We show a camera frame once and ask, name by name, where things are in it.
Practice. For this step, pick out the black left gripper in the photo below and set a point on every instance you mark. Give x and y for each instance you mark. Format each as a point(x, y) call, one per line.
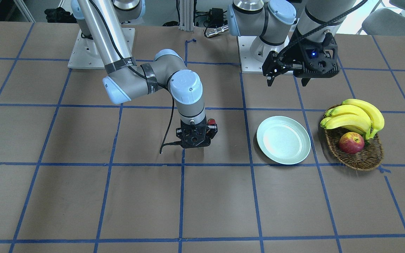
point(294, 53)

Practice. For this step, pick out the red apple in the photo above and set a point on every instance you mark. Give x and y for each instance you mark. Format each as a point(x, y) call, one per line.
point(351, 143)

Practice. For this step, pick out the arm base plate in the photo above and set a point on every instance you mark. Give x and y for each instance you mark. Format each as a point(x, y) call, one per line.
point(85, 55)
point(253, 52)

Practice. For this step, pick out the brown wicker basket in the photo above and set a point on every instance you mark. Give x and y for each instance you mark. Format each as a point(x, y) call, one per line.
point(368, 158)

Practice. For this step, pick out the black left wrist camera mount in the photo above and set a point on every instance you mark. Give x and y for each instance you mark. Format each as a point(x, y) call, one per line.
point(319, 59)

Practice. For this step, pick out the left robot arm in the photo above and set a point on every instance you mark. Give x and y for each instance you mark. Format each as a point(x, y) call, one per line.
point(273, 20)

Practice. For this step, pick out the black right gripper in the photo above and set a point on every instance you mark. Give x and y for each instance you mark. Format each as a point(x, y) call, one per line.
point(212, 129)

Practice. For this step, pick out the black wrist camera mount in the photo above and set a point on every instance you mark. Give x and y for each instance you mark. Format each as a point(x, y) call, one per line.
point(319, 59)
point(194, 138)

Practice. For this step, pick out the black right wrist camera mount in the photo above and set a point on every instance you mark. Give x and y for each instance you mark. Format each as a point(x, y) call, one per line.
point(194, 138)

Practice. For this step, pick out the light green plate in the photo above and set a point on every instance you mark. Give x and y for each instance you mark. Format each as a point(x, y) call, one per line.
point(283, 140)

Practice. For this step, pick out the grey chair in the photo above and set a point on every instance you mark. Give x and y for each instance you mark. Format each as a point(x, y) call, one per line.
point(384, 21)

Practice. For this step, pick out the aluminium frame post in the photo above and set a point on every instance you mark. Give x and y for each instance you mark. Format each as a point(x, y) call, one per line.
point(186, 13)

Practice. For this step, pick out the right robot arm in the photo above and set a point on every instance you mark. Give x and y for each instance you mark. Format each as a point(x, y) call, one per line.
point(101, 22)

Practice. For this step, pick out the yellow banana bunch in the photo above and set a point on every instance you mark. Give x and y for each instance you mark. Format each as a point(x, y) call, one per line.
point(355, 115)

